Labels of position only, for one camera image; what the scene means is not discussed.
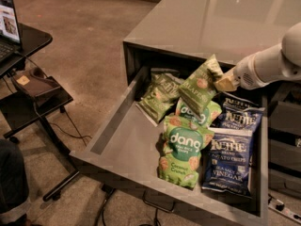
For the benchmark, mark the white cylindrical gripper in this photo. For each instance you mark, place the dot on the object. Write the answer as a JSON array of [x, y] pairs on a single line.
[[245, 72]]

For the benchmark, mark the green jalapeno chip bag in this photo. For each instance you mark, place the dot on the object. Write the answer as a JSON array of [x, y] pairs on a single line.
[[161, 94], [198, 89]]

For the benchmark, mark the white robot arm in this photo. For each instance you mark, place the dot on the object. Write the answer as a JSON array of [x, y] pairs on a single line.
[[279, 62]]

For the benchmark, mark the rear blue kettle chip bag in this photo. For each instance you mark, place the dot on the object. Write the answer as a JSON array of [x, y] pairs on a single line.
[[230, 100]]

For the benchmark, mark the blue kettle chip bag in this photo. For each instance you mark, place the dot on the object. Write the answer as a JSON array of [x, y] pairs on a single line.
[[247, 119], [227, 166], [230, 100]]

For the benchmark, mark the middle blue kettle chip bag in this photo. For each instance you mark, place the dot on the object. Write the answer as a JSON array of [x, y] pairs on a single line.
[[247, 119]]

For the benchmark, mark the middle green dang bag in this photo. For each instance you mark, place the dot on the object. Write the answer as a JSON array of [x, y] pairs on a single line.
[[204, 119]]

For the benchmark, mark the green dang bag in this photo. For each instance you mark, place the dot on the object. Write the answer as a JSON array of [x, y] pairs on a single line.
[[204, 119], [183, 142]]

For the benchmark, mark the grey counter cabinet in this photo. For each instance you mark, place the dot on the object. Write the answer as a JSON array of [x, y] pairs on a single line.
[[180, 34]]

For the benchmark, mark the front blue kettle chip bag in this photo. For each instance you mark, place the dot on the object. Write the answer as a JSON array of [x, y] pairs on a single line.
[[227, 166]]

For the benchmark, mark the front green dang bag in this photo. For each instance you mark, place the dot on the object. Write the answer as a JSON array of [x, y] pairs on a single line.
[[183, 142]]

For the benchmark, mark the open grey top drawer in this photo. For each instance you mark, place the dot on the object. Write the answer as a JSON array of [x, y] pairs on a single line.
[[123, 154]]

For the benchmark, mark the white power strip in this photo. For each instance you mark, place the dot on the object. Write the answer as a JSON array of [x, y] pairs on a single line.
[[278, 206]]

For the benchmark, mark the brown pouch on shelf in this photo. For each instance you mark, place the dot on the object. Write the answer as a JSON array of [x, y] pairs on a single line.
[[36, 85]]

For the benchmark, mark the black laptop stand table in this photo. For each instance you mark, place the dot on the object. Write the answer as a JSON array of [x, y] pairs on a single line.
[[20, 111]]

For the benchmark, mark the black laptop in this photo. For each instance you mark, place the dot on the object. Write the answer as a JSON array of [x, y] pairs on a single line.
[[10, 38]]

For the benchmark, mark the person's leg in jeans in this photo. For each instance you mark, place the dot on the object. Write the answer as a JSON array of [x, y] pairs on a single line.
[[14, 191]]

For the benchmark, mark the black drawer handle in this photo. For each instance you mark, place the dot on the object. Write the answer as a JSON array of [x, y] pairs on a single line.
[[158, 200]]

